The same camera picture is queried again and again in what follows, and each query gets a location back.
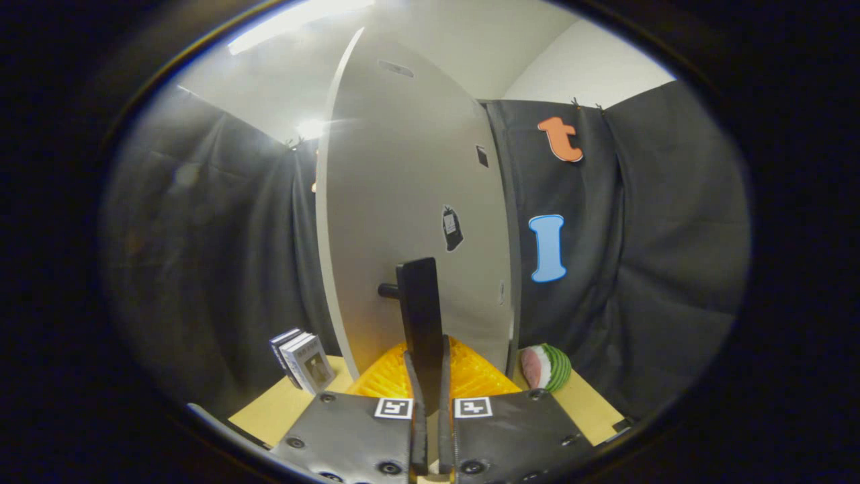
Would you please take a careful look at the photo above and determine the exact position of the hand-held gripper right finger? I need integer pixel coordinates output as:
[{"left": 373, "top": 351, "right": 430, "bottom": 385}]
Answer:
[{"left": 438, "top": 335, "right": 595, "bottom": 484}]

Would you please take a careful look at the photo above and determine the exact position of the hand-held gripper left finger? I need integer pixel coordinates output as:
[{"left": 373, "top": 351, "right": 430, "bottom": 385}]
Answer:
[{"left": 272, "top": 341, "right": 429, "bottom": 484}]

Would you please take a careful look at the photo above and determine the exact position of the black door handle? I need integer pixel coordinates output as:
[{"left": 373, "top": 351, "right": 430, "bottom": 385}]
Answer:
[{"left": 378, "top": 257, "right": 445, "bottom": 417}]

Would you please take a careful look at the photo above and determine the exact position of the grey shoe cabinet door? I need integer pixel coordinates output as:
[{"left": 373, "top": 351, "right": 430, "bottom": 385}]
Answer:
[{"left": 314, "top": 27, "right": 515, "bottom": 392}]

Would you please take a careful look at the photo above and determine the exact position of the toy watermelon slice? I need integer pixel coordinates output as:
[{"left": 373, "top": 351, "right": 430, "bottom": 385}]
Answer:
[{"left": 520, "top": 344, "right": 572, "bottom": 393}]

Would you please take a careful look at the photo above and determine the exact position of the grey picture cover book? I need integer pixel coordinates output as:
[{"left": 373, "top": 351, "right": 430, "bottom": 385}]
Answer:
[{"left": 281, "top": 333, "right": 337, "bottom": 395}]

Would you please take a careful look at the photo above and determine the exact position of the blue cover book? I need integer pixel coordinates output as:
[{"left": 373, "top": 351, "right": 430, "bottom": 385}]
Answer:
[{"left": 270, "top": 328, "right": 303, "bottom": 389}]

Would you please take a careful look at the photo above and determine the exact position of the black backdrop cloth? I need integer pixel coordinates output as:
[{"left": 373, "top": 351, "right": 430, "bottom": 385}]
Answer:
[
  {"left": 101, "top": 86, "right": 343, "bottom": 421},
  {"left": 485, "top": 81, "right": 752, "bottom": 421}
]

